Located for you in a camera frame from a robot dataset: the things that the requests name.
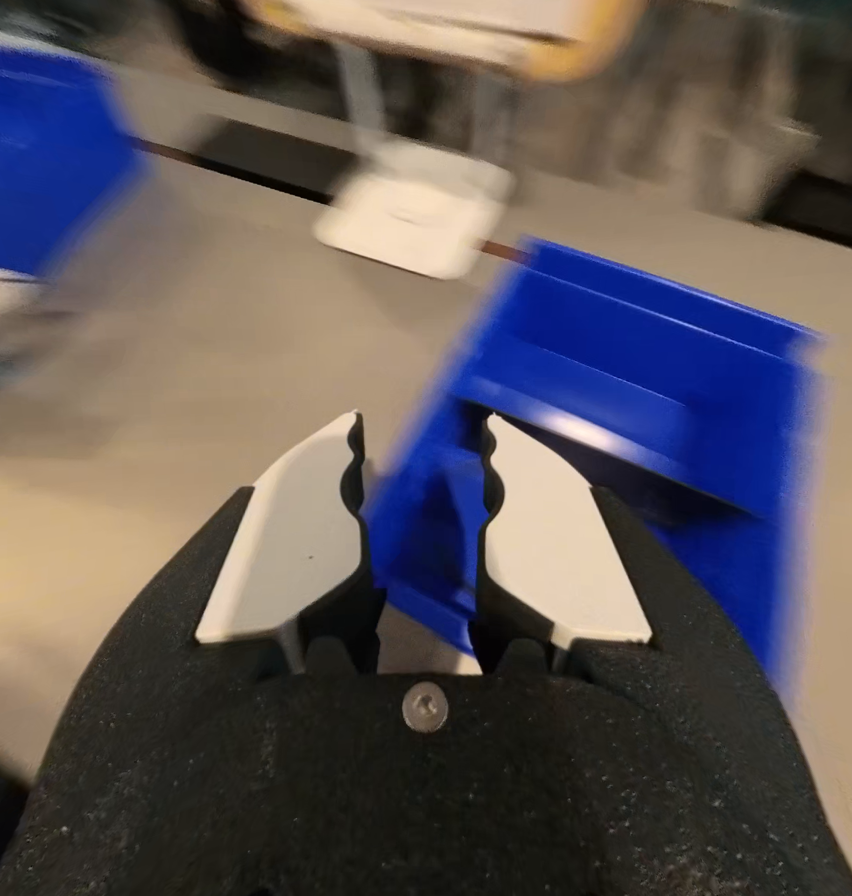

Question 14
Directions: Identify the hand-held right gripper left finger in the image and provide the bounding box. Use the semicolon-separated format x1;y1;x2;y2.
195;410;387;675

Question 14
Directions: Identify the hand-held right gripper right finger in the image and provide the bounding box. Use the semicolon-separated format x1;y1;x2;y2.
466;413;654;675

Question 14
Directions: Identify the blue plastic bin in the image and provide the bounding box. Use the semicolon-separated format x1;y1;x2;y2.
0;42;152;281
365;237;827;690

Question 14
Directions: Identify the white board stand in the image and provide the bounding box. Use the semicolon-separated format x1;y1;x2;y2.
314;35;516;281

